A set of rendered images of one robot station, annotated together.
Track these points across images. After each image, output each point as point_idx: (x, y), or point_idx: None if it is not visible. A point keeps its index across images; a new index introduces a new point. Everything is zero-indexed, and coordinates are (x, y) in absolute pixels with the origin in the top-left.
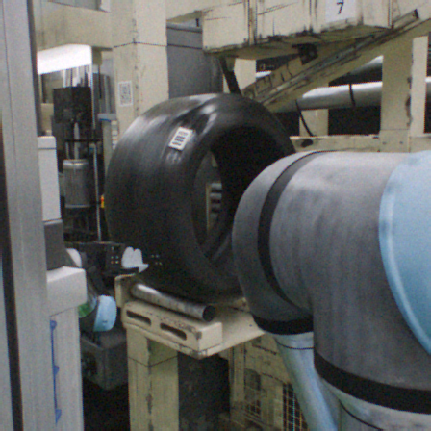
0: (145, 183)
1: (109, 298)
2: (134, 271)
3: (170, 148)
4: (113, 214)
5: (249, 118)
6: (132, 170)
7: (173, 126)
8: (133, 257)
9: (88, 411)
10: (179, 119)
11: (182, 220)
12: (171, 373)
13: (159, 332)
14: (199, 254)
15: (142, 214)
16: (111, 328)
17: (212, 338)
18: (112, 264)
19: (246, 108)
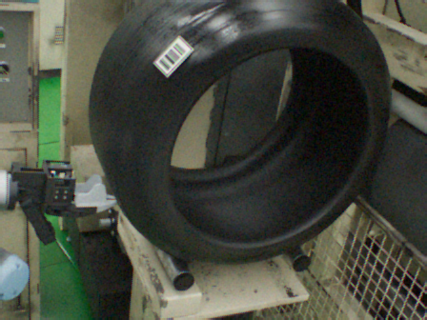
0: (114, 107)
1: (11, 266)
2: (87, 213)
3: (156, 68)
4: (91, 120)
5: (309, 36)
6: (111, 77)
7: (173, 31)
8: (91, 193)
9: (110, 263)
10: (186, 22)
11: (152, 173)
12: None
13: (137, 265)
14: (175, 218)
15: (106, 146)
16: None
17: (182, 308)
18: (57, 199)
19: (308, 19)
